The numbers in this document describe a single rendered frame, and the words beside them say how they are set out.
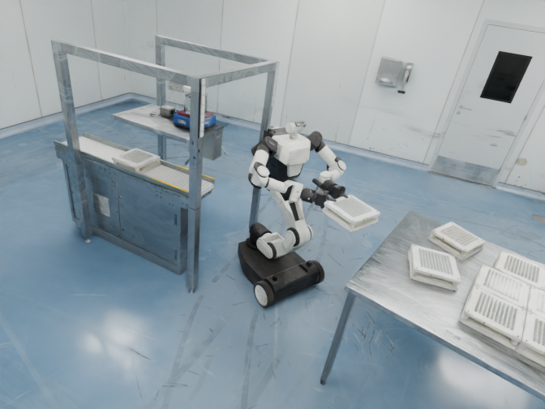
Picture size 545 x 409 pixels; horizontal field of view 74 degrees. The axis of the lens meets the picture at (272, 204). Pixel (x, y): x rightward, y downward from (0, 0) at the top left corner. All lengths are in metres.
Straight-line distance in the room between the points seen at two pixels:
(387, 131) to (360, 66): 1.05
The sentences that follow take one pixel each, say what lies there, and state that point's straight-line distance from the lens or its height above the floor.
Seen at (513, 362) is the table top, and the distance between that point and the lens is 2.03.
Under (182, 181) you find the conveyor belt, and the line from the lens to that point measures 2.73.
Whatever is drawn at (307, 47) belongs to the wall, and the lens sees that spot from 5.94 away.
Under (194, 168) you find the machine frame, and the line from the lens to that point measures 2.32.
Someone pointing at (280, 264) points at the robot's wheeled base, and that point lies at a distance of 3.02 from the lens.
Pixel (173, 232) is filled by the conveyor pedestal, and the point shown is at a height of 0.41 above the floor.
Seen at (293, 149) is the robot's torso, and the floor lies 1.18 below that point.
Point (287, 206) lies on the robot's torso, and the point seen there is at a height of 0.76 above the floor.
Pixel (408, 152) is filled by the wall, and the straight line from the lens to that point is 6.07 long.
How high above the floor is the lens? 2.07
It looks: 30 degrees down
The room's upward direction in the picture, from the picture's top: 9 degrees clockwise
